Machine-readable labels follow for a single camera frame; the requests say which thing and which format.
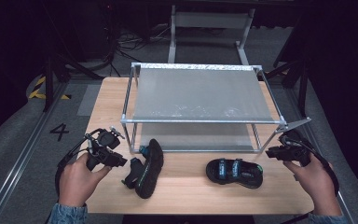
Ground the black strap sandal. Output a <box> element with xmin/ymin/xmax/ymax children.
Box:
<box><xmin>120</xmin><ymin>138</ymin><xmax>165</xmax><ymax>200</ymax></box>
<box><xmin>205</xmin><ymin>158</ymin><xmax>265</xmax><ymax>189</ymax></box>

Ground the bundle of floor cables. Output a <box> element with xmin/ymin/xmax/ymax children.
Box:
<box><xmin>105</xmin><ymin>22</ymin><xmax>172</xmax><ymax>78</ymax></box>

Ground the person's right hand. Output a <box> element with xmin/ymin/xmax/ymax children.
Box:
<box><xmin>282</xmin><ymin>153</ymin><xmax>339</xmax><ymax>204</ymax></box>

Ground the yellow black hazard tape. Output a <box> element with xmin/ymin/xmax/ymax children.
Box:
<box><xmin>27</xmin><ymin>76</ymin><xmax>73</xmax><ymax>101</ymax></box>

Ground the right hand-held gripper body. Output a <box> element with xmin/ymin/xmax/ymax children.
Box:
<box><xmin>274</xmin><ymin>117</ymin><xmax>312</xmax><ymax>167</ymax></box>

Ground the person's left hand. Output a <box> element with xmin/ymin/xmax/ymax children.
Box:
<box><xmin>58</xmin><ymin>153</ymin><xmax>111</xmax><ymax>207</ymax></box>

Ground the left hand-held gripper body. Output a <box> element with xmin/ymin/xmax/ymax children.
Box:
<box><xmin>85</xmin><ymin>125</ymin><xmax>126</xmax><ymax>172</ymax></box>

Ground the metal frame shoe rack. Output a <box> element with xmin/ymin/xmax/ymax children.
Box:
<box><xmin>119</xmin><ymin>62</ymin><xmax>288</xmax><ymax>155</ymax></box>

